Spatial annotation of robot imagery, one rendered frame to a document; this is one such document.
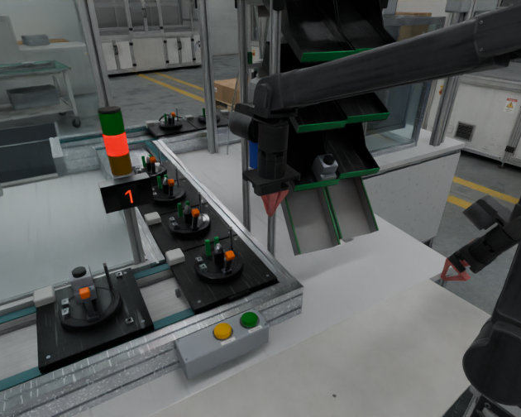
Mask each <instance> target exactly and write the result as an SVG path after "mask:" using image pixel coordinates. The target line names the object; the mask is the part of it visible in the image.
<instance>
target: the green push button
mask: <svg viewBox="0 0 521 417"><path fill-rule="evenodd" d="M257 322H258V317H257V315H256V314H255V313H253V312H246V313H244V314H243V315H242V317H241V323H242V324H243V325H244V326H246V327H253V326H255V325H256V324H257Z"/></svg>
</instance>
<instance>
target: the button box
mask: <svg viewBox="0 0 521 417"><path fill-rule="evenodd" d="M246 312H253V313H255V314H256V315H257V317H258V322H257V324H256V325H255V326H253V327H246V326H244V325H243V324H242V323H241V317H242V315H243V314H244V313H246ZM220 323H226V324H229V325H230V326H231V328H232V333H231V335H230V336H229V337H228V338H224V339H220V338H217V337H216V336H215V334H214V328H215V327H216V326H217V325H218V324H220ZM268 342H269V325H268V323H267V322H266V321H265V320H264V319H263V317H262V316H261V314H260V313H259V312H258V310H257V309H256V308H253V309H249V310H247V311H245V312H243V313H240V314H238V315H235V316H233V317H231V318H229V319H225V320H223V321H221V322H219V323H217V324H214V325H211V326H209V327H206V328H204V329H201V330H199V331H197V332H195V333H191V334H190V335H187V336H185V337H183V338H180V339H177V340H175V346H176V351H177V356H178V359H179V362H180V364H181V367H182V368H183V370H184V374H185V375H186V378H187V379H188V380H189V379H191V378H193V377H195V376H197V375H200V374H202V373H204V372H206V371H208V370H210V369H213V368H214V367H217V366H219V365H221V364H223V363H224V362H228V361H230V360H232V359H233V358H235V357H238V356H241V355H242V354H244V353H246V352H249V351H250V350H252V349H255V348H258V347H259V346H261V345H263V344H265V343H268Z"/></svg>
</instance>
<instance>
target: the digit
mask: <svg viewBox="0 0 521 417"><path fill-rule="evenodd" d="M117 194H118V198H119V202H120V206H121V209H123V208H126V207H130V206H133V205H138V204H140V200H139V194H138V190H137V186H136V183H135V184H130V185H123V186H119V187H117Z"/></svg>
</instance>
